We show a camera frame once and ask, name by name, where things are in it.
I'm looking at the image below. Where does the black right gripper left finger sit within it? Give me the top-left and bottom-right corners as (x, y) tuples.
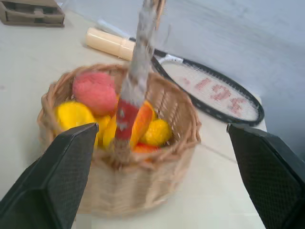
(0, 122), (100, 229)

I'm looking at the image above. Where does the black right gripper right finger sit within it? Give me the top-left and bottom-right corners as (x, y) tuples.
(225, 124), (305, 229)

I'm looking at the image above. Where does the yellow lemon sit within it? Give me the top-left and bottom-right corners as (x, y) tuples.
(54, 101), (96, 132)

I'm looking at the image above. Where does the yellow banana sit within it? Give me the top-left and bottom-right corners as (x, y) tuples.
(94, 114), (118, 150)

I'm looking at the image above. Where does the red lychee fruit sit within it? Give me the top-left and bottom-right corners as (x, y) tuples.
(72, 72), (118, 116)

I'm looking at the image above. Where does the orange red peach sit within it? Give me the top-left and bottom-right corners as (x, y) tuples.
(132, 142), (161, 154)

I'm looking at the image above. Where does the black tennis racket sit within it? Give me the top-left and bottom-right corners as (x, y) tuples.
(128, 37), (265, 127)

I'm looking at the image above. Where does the orange yellow mango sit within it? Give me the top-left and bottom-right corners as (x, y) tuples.
(130, 100), (154, 149)

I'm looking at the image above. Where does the small yellow bumpy fruit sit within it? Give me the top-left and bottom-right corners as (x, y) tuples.
(140, 118), (173, 146)

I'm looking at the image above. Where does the cream plastic bottle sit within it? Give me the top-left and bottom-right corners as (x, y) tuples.
(85, 27), (137, 61)

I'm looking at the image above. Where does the brown cardboard tray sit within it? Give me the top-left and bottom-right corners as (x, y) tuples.
(0, 0), (66, 28)

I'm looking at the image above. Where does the wicker basket with handle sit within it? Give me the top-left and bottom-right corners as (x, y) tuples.
(37, 0), (202, 219)

